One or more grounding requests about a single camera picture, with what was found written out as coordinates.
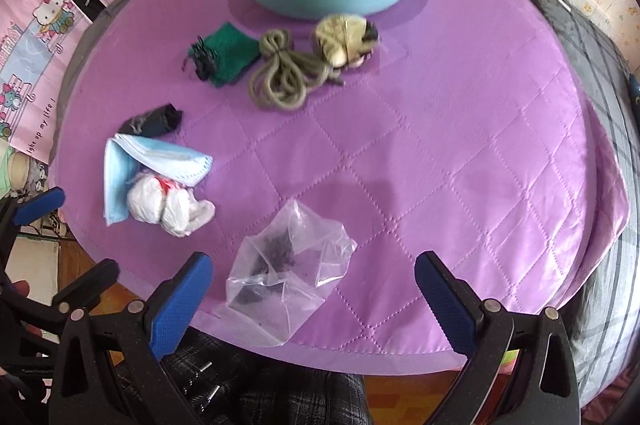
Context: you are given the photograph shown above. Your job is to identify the black printed packet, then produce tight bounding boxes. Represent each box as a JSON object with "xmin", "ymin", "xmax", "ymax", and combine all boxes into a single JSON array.
[{"xmin": 120, "ymin": 103, "xmax": 184, "ymax": 138}]

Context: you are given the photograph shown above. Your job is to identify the blue star pillow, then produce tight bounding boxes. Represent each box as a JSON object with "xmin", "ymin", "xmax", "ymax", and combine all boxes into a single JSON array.
[{"xmin": 627, "ymin": 72, "xmax": 640, "ymax": 130}]

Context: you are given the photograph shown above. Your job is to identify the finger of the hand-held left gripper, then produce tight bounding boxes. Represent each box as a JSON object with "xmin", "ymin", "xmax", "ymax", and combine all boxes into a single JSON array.
[
  {"xmin": 0, "ymin": 186, "xmax": 67, "ymax": 267},
  {"xmin": 0, "ymin": 257, "xmax": 122, "ymax": 331}
]

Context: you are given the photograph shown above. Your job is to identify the blue face mask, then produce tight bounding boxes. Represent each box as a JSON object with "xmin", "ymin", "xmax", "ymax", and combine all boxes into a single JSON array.
[{"xmin": 102, "ymin": 133, "xmax": 215, "ymax": 226}]

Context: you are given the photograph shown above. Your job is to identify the purple quilted mat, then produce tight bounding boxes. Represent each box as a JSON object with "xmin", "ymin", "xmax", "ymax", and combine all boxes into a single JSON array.
[{"xmin": 52, "ymin": 0, "xmax": 628, "ymax": 373}]

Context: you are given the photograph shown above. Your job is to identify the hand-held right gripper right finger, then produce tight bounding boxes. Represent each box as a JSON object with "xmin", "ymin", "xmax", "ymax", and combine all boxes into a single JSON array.
[{"xmin": 415, "ymin": 251, "xmax": 583, "ymax": 425}]

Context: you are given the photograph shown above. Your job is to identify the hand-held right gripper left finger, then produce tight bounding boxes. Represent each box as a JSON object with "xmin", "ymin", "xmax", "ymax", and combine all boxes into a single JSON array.
[{"xmin": 48, "ymin": 251, "xmax": 214, "ymax": 425}]

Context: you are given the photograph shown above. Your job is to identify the green scouring pad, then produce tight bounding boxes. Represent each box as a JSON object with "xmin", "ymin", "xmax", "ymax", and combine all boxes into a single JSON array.
[{"xmin": 187, "ymin": 22, "xmax": 262, "ymax": 88}]

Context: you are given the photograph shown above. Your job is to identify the grey plaid bedding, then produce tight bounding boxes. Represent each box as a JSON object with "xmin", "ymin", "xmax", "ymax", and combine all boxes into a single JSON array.
[{"xmin": 500, "ymin": 0, "xmax": 640, "ymax": 406}]

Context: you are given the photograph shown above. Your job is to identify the khaki rope bundle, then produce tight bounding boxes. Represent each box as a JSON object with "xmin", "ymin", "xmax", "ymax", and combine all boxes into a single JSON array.
[{"xmin": 247, "ymin": 30, "xmax": 346, "ymax": 110}]

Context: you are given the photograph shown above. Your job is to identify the clear plastic bag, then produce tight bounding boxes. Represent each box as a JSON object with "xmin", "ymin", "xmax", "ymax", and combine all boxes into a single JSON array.
[{"xmin": 212, "ymin": 199, "xmax": 358, "ymax": 348}]

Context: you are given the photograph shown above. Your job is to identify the pile of pale plush items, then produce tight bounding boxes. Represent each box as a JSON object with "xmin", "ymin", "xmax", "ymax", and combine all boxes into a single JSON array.
[{"xmin": 0, "ymin": 140, "xmax": 56, "ymax": 206}]

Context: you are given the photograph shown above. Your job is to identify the black earphones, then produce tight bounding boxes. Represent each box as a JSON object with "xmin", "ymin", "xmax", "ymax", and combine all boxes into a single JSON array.
[{"xmin": 182, "ymin": 36, "xmax": 221, "ymax": 80}]

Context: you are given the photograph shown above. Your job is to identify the white plastic bag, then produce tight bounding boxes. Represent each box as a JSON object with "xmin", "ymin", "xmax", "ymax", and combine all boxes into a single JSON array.
[{"xmin": 126, "ymin": 172, "xmax": 217, "ymax": 238}]

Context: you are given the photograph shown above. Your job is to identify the yellow and black patterned cloth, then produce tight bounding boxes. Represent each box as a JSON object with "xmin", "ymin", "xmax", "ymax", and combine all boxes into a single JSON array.
[{"xmin": 311, "ymin": 15, "xmax": 381, "ymax": 68}]

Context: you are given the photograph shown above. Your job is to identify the person's plaid pants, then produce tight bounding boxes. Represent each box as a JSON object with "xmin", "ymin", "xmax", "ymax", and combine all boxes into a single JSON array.
[{"xmin": 115, "ymin": 330, "xmax": 373, "ymax": 425}]

